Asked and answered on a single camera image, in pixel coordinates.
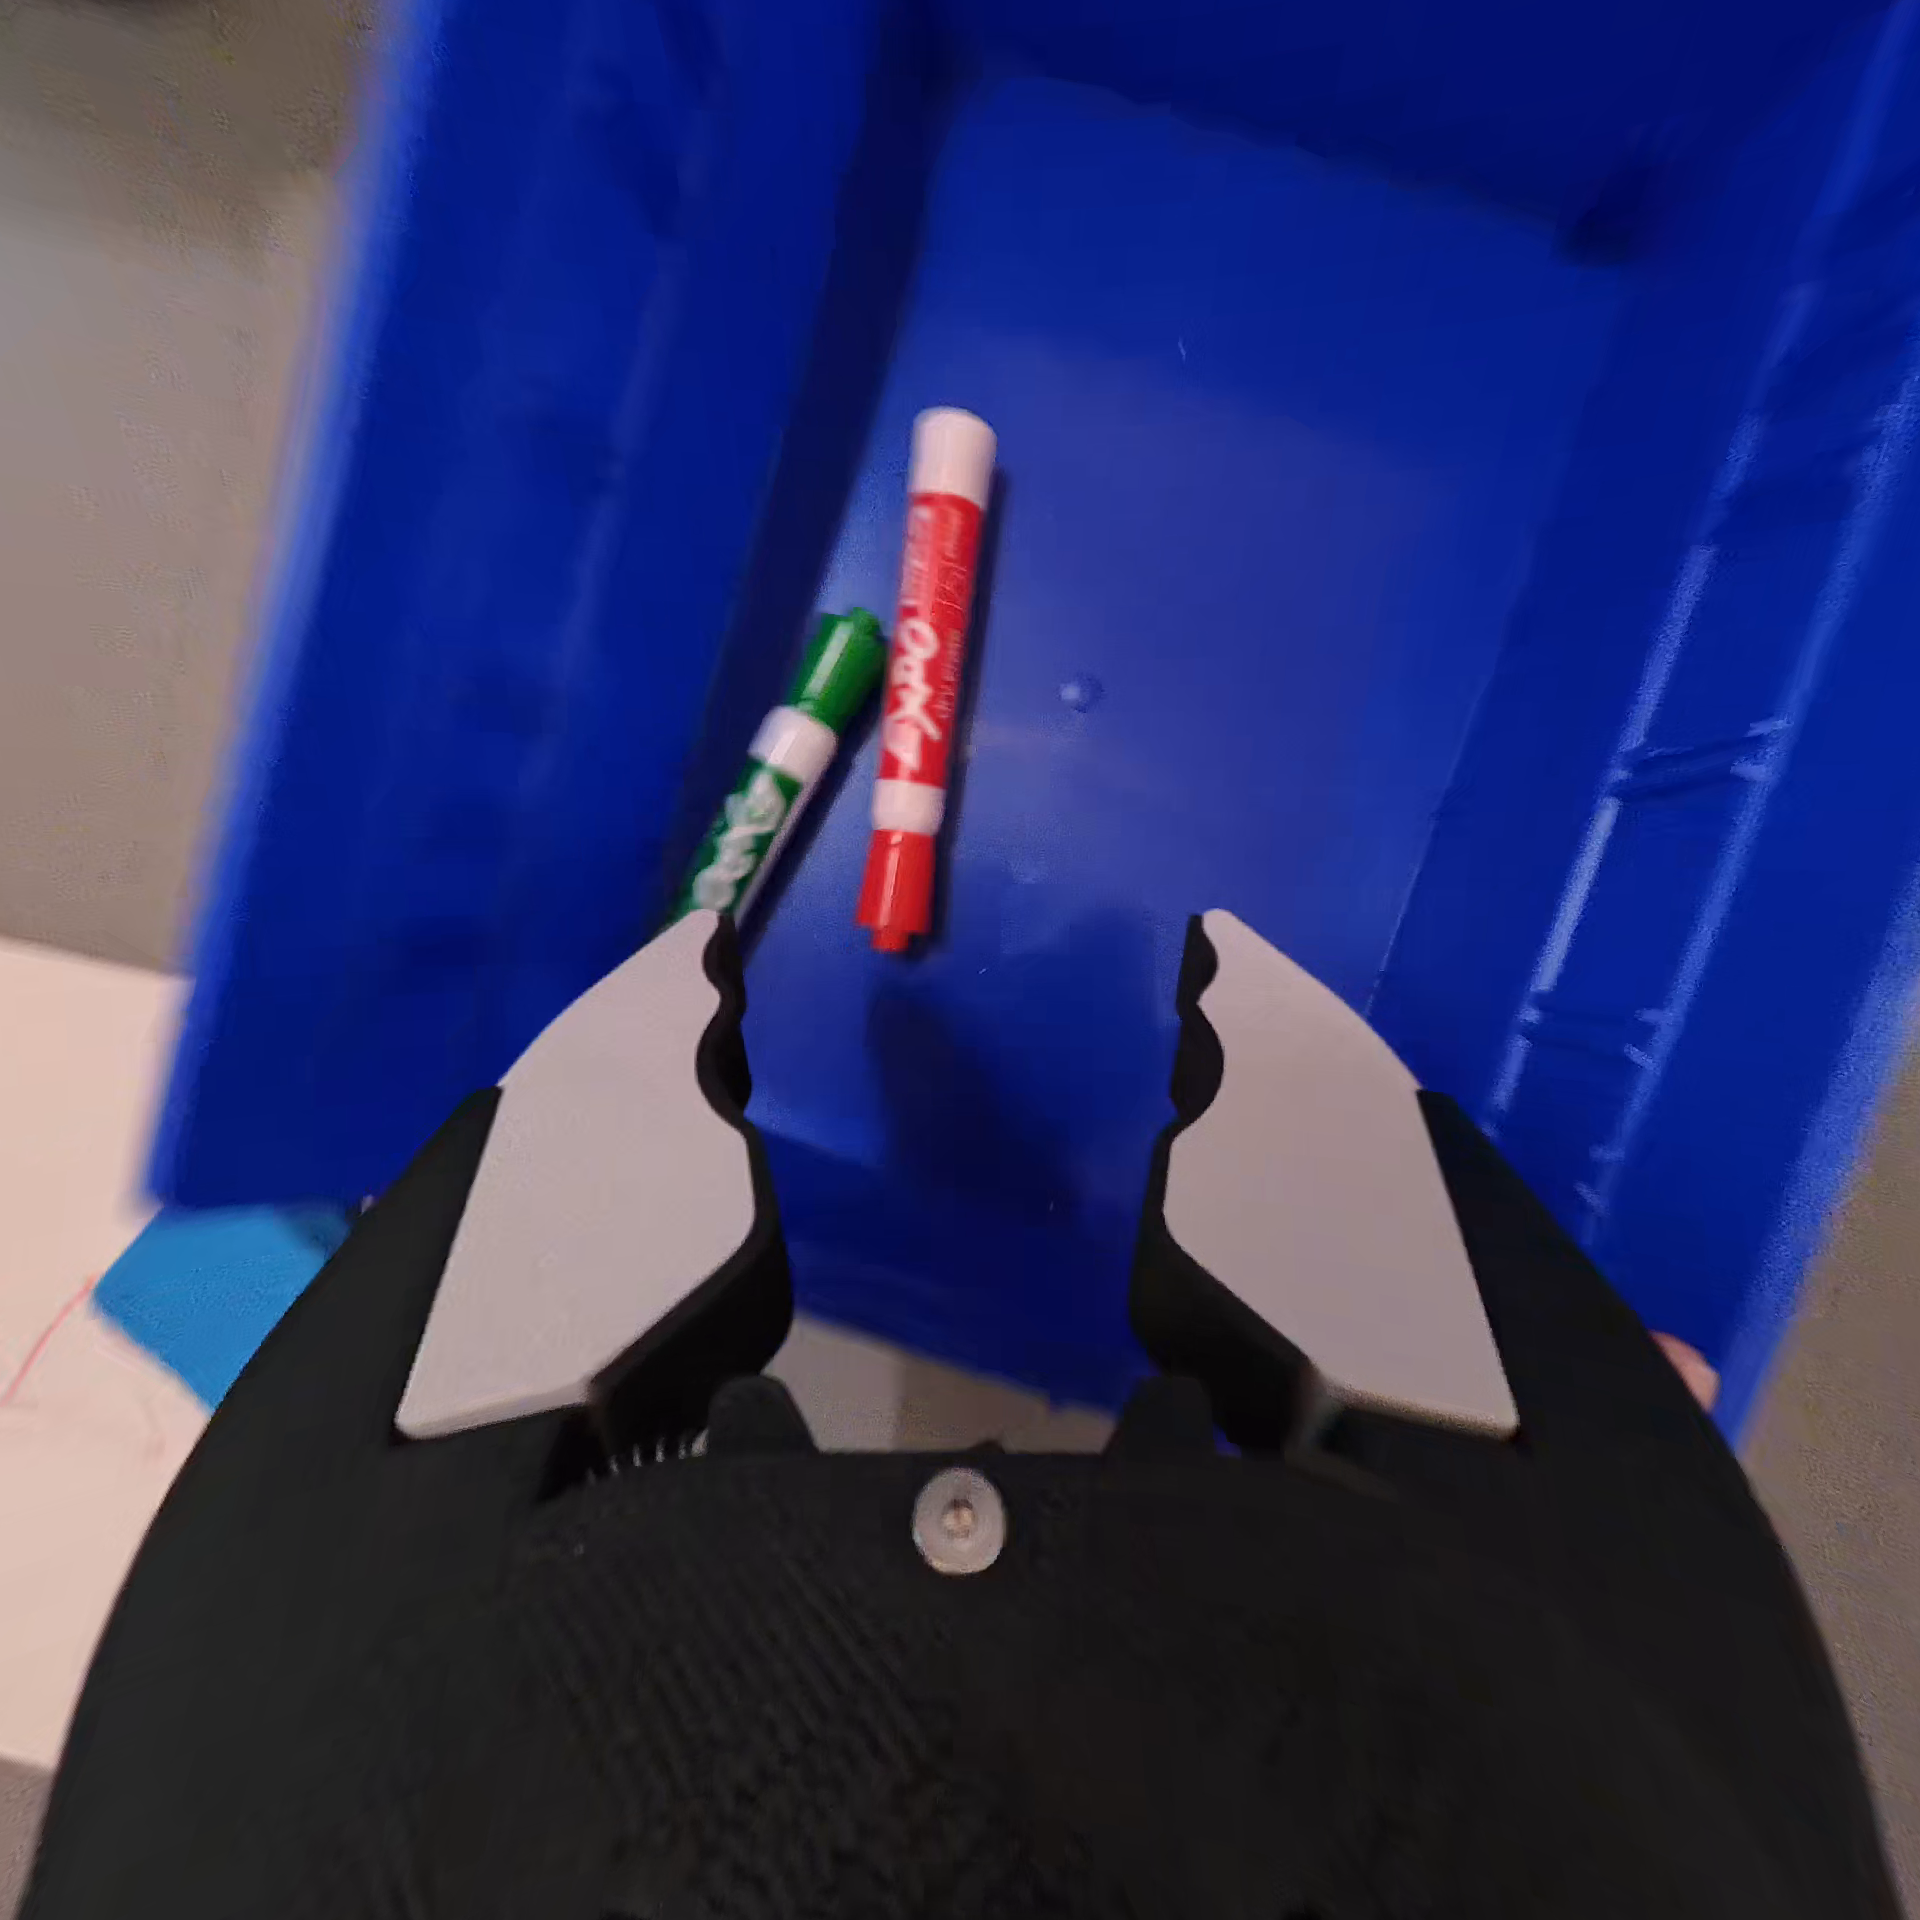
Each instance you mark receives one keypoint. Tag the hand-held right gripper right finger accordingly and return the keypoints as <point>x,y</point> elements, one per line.
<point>1321,1200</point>

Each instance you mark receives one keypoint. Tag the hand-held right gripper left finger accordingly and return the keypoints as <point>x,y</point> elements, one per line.
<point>600,1200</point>

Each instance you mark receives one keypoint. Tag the blue foam eraser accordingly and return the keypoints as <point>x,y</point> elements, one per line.
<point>211,1290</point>

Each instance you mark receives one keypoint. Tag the green dry erase marker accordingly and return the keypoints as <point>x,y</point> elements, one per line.
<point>780,764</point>

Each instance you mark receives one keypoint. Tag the white whiteboard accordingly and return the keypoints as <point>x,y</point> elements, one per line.
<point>61,1125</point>

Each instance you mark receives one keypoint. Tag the blue plastic bin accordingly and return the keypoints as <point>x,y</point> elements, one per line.
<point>1274,601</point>

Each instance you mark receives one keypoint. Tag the red dry erase marker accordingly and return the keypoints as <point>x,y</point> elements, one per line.
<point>931,645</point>

